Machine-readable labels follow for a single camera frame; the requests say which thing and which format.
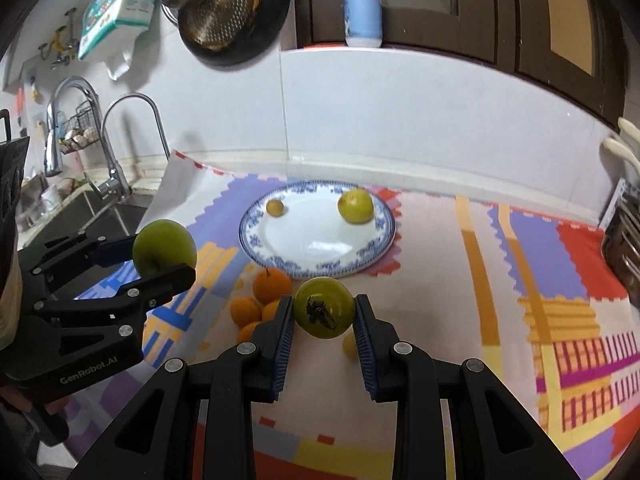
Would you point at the colourful patterned mat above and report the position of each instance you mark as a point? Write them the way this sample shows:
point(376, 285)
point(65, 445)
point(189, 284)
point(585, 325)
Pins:
point(450, 310)

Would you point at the blue patterned white plate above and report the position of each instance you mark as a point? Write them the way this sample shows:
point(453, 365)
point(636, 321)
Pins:
point(310, 240)

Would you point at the small orange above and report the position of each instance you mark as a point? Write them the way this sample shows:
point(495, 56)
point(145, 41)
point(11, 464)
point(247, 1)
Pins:
point(247, 332)
point(271, 311)
point(245, 310)

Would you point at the large orange with stem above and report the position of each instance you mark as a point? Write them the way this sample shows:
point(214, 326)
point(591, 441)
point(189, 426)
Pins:
point(271, 286)

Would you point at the green apple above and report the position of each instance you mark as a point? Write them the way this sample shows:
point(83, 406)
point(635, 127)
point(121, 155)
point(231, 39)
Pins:
point(162, 245)

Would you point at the metal colander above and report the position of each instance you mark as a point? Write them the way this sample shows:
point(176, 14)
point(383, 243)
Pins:
point(225, 10)

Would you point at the green tomato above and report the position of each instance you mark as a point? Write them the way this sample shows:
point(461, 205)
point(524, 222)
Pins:
point(336, 294)

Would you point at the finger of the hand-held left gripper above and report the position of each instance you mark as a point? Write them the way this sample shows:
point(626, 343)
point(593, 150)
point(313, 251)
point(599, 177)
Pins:
point(165, 282)
point(117, 252)

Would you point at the small yellow fruit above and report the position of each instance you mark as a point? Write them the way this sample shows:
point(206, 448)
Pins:
point(349, 346)

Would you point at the small yellow-green fruit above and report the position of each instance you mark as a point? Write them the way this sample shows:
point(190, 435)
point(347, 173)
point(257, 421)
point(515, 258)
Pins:
point(275, 208)

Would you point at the tall chrome faucet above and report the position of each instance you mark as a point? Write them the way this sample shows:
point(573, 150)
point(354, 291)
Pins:
point(52, 125)

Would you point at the black frying pan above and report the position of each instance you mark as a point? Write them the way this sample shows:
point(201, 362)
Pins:
point(270, 25)

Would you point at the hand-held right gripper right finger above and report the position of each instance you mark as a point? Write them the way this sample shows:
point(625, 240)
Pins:
point(365, 355)

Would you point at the kitchen sink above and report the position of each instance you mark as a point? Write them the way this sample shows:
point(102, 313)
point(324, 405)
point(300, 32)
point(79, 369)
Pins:
point(105, 215)

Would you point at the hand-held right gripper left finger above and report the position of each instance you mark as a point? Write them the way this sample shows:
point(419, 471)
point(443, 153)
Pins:
point(282, 350)

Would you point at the large yellow-green fruit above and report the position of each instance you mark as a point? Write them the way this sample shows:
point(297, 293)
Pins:
point(355, 206)

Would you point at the green and white tissue pack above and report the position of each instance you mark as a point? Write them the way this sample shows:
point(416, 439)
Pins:
point(117, 5)

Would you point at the metal dish rack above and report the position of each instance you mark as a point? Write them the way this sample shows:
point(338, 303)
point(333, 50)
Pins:
point(622, 255)

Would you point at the chrome pull-down faucet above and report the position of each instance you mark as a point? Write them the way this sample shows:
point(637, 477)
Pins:
point(117, 170)

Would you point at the blue and white bottle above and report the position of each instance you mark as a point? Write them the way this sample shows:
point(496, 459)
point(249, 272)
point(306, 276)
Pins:
point(362, 10)

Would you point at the white plastic bag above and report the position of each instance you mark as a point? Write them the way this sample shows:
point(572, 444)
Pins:
point(122, 57)

